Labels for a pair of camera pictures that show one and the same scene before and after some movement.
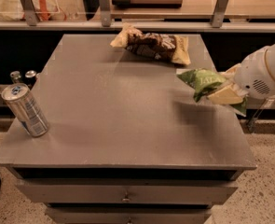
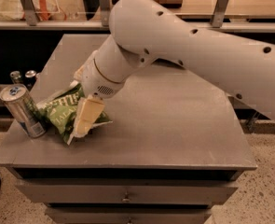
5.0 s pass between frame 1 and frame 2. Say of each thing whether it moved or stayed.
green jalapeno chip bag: moved
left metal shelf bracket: stayed
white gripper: moved
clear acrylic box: stayed
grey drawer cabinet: stayed
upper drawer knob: stayed
